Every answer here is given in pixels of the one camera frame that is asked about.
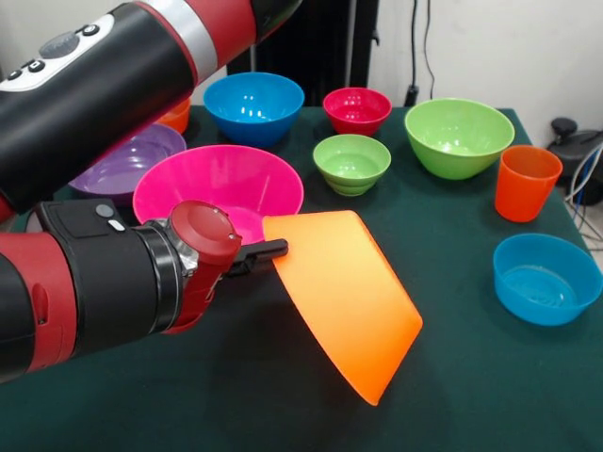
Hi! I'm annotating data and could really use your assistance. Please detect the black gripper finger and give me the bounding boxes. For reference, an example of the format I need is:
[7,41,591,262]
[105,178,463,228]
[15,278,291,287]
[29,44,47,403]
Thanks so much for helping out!
[235,237,289,262]
[227,256,275,280]

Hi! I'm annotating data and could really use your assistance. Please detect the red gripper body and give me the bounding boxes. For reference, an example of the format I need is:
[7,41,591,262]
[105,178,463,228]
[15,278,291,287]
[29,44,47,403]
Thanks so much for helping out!
[162,200,243,336]

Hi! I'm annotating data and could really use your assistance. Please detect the large orange bowl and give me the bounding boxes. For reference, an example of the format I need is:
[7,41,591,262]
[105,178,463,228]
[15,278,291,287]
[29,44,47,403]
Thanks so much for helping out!
[261,209,424,407]

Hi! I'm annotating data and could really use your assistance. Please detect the large pink bowl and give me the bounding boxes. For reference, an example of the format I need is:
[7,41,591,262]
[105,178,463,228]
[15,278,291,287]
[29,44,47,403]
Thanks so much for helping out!
[132,144,305,246]

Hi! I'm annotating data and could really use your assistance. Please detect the purple bowl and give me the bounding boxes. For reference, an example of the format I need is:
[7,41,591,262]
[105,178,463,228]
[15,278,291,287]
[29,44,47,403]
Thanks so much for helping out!
[68,122,188,207]

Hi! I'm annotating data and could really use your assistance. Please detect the small orange bowl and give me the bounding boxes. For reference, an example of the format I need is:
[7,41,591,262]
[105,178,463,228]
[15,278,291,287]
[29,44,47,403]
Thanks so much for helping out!
[155,97,192,136]

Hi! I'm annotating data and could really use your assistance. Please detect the small green bowl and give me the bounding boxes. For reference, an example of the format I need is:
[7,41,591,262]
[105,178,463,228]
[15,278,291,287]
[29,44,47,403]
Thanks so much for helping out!
[312,134,392,197]

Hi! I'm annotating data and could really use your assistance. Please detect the large blue bowl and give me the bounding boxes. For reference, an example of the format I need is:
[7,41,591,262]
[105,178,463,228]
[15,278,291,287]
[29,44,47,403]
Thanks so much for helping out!
[203,71,306,149]

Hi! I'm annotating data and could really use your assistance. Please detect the small crimson bowl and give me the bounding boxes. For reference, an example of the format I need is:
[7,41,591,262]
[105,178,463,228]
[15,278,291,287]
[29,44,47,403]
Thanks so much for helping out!
[322,87,393,137]

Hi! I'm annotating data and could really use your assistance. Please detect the large green bowl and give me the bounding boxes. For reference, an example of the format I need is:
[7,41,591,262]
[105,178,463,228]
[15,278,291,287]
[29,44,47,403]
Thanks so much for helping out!
[404,97,516,181]

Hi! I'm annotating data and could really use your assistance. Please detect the dark green table cloth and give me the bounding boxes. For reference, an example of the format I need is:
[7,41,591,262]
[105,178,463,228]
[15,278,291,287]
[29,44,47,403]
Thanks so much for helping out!
[0,103,603,452]

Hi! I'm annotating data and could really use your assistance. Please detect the orange cup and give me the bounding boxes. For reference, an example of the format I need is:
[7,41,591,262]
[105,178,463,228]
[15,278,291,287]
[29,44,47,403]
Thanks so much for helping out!
[494,144,564,223]

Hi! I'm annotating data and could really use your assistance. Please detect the small shallow blue bowl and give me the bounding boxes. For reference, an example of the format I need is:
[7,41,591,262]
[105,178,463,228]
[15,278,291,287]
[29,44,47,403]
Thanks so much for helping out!
[492,234,603,328]

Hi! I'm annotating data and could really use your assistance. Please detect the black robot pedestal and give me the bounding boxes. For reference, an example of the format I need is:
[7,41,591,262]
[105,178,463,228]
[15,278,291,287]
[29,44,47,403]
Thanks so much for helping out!
[225,0,381,107]

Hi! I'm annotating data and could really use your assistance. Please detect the thick black cable with plug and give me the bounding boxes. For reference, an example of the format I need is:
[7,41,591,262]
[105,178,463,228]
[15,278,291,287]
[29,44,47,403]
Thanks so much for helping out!
[403,0,420,107]

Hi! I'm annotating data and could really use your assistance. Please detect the thin black cable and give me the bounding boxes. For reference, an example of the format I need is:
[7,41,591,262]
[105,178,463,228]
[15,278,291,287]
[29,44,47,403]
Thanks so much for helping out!
[423,0,435,93]

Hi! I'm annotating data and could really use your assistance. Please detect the tangle of floor cables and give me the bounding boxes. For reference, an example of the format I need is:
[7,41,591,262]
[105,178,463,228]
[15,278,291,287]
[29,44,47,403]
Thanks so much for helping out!
[562,140,603,255]

